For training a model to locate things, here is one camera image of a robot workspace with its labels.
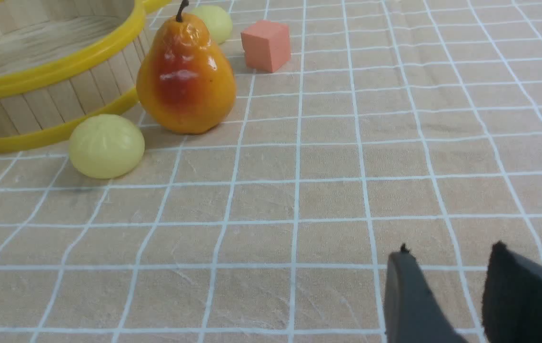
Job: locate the pale yellow bun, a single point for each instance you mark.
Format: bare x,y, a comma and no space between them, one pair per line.
217,21
106,146

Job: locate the checkered tan tablecloth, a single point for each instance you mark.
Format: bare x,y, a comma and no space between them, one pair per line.
395,121

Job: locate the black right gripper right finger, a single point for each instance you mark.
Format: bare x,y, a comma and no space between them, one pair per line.
512,298

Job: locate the salmon pink foam cube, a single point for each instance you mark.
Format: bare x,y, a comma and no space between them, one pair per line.
266,45

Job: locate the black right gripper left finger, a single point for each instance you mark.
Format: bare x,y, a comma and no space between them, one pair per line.
411,312

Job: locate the orange red toy pear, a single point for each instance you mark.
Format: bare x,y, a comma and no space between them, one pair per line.
185,81

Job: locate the bamboo steamer tray yellow rim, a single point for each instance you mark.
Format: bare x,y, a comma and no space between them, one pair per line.
64,61

